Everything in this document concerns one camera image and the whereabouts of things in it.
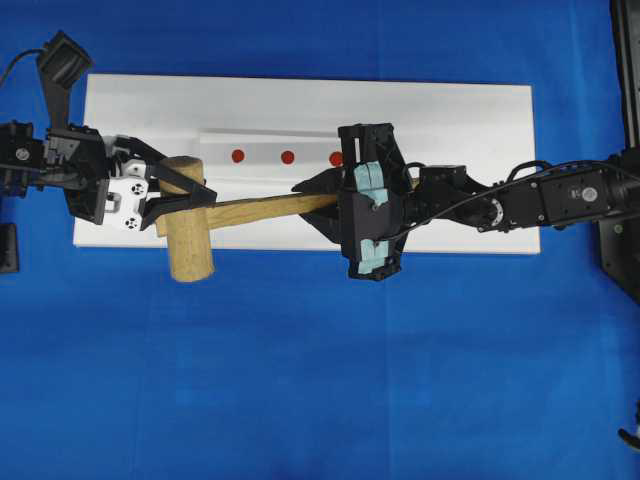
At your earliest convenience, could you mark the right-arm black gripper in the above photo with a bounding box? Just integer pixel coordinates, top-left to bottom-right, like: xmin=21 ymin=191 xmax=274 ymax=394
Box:
xmin=291 ymin=123 xmax=413 ymax=281

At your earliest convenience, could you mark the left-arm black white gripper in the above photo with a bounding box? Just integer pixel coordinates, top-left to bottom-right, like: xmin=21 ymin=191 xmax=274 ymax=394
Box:
xmin=43 ymin=125 xmax=217 ymax=231

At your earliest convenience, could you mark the wooden mallet hammer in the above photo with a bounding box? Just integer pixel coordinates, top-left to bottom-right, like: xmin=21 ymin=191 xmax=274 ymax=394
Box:
xmin=159 ymin=156 xmax=339 ymax=283

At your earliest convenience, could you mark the black left arm base block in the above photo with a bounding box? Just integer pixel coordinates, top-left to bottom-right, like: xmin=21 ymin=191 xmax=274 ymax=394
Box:
xmin=0 ymin=223 xmax=19 ymax=274

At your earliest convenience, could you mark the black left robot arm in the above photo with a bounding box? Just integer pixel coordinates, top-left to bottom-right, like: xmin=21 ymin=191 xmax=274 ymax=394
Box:
xmin=1 ymin=121 xmax=217 ymax=231

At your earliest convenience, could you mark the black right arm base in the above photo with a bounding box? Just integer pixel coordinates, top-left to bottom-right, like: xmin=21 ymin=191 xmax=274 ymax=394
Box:
xmin=598 ymin=1 xmax=639 ymax=300

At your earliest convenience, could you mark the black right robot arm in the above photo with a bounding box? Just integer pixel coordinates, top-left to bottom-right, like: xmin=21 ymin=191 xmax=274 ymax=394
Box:
xmin=292 ymin=123 xmax=639 ymax=281

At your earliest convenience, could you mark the small white raised block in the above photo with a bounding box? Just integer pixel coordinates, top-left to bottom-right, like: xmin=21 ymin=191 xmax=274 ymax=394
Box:
xmin=195 ymin=128 xmax=340 ymax=201

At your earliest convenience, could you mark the large white foam board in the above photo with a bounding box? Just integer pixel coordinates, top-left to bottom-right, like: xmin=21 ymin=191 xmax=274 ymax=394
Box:
xmin=72 ymin=73 xmax=542 ymax=257

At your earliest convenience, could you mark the right wrist camera teal-taped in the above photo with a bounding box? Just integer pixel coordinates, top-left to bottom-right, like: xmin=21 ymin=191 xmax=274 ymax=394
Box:
xmin=338 ymin=162 xmax=393 ymax=280

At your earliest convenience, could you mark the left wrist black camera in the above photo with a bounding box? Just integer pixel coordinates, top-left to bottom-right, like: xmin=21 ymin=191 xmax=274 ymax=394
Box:
xmin=36 ymin=31 xmax=94 ymax=129

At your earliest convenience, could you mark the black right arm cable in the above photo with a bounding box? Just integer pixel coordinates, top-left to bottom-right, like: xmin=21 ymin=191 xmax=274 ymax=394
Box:
xmin=384 ymin=159 xmax=640 ymax=241

